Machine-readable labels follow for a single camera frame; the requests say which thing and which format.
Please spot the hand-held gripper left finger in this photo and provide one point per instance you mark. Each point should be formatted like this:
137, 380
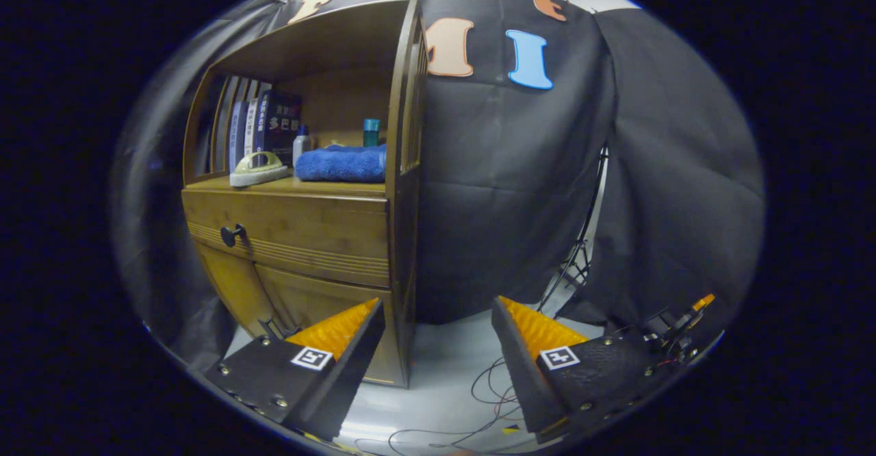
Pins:
349, 374

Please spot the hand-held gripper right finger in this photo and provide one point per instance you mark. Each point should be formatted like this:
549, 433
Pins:
520, 374

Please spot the wooden drawer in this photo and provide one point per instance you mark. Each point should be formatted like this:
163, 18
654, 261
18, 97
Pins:
308, 230

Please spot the black drawer knob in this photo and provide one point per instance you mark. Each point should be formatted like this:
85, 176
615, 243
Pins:
229, 235

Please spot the wooden cabinet door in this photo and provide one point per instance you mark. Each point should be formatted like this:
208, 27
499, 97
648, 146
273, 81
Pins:
308, 302
233, 285

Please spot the wooden cabinet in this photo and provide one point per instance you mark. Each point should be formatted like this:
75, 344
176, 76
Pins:
404, 223

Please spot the wooden countertop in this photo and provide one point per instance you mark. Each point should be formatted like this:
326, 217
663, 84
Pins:
287, 185

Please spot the black tripod stand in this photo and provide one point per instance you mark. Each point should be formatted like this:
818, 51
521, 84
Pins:
578, 257

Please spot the black and orange device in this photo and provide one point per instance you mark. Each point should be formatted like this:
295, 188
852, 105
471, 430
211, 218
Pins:
674, 322

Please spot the folded blue towel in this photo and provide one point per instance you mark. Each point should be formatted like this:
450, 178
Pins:
339, 165

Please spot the white bottle with blue cap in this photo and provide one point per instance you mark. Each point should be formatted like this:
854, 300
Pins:
301, 149

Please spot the teal bottle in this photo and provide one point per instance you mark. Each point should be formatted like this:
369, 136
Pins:
371, 134

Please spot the dark blue book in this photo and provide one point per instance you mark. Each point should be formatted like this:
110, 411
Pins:
280, 127

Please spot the light purple book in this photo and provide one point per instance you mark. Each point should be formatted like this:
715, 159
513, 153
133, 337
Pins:
237, 134

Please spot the white book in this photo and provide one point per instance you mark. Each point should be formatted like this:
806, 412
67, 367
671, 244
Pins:
252, 127

